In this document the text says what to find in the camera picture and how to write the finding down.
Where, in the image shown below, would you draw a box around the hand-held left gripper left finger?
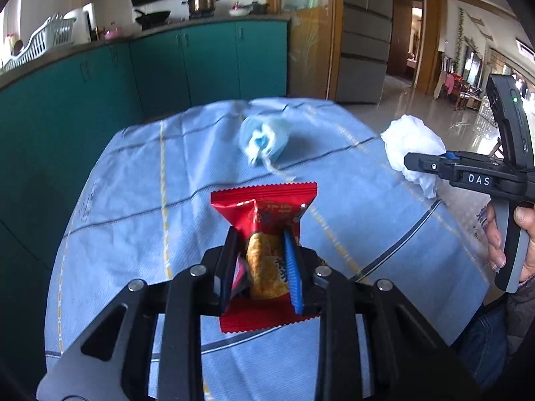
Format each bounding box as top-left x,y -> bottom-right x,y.
37,227 -> 242,401

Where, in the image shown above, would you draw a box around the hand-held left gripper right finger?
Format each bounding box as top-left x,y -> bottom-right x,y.
282,229 -> 486,401

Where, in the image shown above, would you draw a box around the white tissue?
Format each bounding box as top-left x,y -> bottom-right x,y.
380,114 -> 448,200

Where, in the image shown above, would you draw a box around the red snack packet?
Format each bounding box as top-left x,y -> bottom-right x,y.
210,181 -> 319,336

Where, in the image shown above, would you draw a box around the blue face mask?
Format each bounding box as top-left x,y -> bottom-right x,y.
238,110 -> 294,168

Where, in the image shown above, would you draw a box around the person's right forearm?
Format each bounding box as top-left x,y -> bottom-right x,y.
505,276 -> 535,362

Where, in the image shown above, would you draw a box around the person's right hand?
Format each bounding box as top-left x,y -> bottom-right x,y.
486,203 -> 535,285

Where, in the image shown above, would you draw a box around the wooden living room chairs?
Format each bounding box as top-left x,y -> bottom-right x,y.
436,55 -> 482,110

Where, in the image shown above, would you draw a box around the television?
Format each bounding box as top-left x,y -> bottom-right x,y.
464,50 -> 484,87

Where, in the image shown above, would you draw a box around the green vine garland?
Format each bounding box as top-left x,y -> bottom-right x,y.
455,7 -> 467,68

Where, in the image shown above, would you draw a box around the brown interior door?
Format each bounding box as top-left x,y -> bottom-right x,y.
386,0 -> 426,89

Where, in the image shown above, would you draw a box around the grey refrigerator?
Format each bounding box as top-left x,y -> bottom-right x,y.
335,0 -> 395,106

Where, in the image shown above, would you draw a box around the glass sliding door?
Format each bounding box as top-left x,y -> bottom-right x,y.
266,0 -> 344,102

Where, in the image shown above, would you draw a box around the person's right leg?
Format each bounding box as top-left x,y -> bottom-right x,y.
452,304 -> 509,390

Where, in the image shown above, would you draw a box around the teal lower cabinets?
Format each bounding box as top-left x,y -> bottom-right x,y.
0,14 -> 292,268

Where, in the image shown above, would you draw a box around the black wok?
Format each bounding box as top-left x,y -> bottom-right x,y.
134,8 -> 172,26

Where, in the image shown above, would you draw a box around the steel pot with lid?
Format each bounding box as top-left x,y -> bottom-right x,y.
181,0 -> 222,16

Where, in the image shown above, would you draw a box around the white kitchen appliance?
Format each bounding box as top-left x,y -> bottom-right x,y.
63,3 -> 95,45

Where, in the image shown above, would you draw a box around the white dish rack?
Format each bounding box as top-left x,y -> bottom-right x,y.
2,14 -> 77,70

